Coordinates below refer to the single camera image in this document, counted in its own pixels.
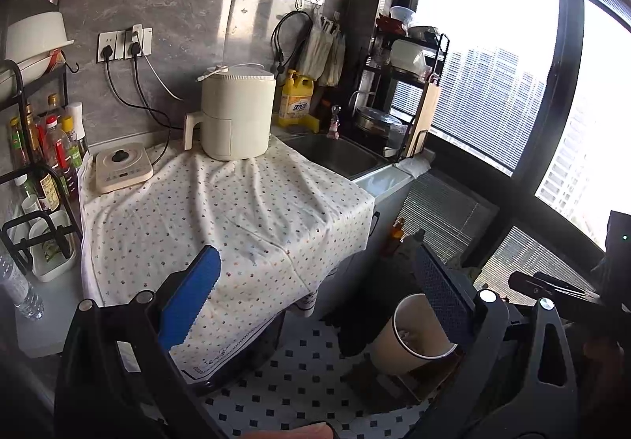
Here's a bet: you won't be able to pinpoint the hanging black cable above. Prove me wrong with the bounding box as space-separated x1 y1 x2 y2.
271 11 314 75

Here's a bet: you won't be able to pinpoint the clear glass bowl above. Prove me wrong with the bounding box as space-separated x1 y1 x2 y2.
389 5 417 26

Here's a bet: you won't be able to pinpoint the hanging plastic bags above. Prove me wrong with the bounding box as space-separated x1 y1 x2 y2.
298 7 346 87

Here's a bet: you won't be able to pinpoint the white lidded container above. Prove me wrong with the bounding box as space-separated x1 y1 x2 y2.
389 39 427 75

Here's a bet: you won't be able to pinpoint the white floral tablecloth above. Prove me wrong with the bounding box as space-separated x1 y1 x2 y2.
79 138 375 381

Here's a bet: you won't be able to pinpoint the black power cable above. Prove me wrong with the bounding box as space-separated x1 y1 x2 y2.
101 47 173 146

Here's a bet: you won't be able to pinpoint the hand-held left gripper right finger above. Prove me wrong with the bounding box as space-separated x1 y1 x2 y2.
411 244 577 439

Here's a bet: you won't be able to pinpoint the wooden cutting board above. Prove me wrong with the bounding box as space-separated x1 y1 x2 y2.
404 81 441 159

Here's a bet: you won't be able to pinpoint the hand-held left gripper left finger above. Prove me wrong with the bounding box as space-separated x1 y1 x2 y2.
54 245 222 439

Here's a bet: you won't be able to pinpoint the metal faucet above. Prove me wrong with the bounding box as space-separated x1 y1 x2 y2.
349 89 375 114

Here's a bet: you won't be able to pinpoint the white plastic bowl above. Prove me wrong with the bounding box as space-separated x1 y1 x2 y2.
5 11 75 65

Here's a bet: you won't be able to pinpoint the cream induction cooker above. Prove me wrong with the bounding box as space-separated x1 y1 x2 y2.
93 143 155 194

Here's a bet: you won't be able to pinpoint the white plastic tray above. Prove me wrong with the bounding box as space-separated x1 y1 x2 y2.
30 212 80 283

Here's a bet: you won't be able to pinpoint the white base cabinet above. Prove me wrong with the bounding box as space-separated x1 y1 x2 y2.
315 168 415 321

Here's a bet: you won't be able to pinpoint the cream air fryer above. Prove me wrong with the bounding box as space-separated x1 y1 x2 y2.
184 64 277 162

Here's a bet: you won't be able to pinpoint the black bag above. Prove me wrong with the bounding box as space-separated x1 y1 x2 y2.
338 311 395 356

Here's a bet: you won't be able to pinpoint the grey window blind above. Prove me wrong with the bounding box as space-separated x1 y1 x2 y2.
401 170 489 267
476 224 605 292

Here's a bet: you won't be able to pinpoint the yellow detergent bottle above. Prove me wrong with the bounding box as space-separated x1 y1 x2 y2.
278 69 315 127

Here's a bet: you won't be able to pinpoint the white power cable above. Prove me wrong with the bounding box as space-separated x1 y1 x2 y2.
132 27 185 102

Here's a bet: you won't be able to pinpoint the row of condiment bottles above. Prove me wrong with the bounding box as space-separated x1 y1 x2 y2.
7 94 90 215

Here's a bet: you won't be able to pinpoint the orange bottle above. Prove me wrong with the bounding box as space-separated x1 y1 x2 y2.
389 217 406 252

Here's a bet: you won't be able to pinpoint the clear water bottle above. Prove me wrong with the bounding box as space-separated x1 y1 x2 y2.
0 242 44 320

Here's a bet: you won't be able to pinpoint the stainless steel sink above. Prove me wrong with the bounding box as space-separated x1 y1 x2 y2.
283 133 392 181

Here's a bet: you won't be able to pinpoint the cream trash bin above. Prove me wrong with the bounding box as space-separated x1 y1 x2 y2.
370 293 457 375

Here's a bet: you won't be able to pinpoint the metal pot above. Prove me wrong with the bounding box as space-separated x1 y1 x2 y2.
354 106 402 134

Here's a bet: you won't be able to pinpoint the white folded cloth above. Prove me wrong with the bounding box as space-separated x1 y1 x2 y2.
397 155 429 176

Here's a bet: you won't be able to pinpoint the wall socket panel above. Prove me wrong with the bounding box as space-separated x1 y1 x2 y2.
97 27 153 61

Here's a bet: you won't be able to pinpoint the black condiment rack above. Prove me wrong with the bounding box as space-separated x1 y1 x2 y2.
0 0 84 267

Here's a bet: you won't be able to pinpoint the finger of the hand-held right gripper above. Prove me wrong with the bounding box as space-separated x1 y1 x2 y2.
508 270 631 336

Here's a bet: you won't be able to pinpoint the black dish rack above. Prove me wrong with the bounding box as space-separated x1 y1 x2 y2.
352 15 450 159

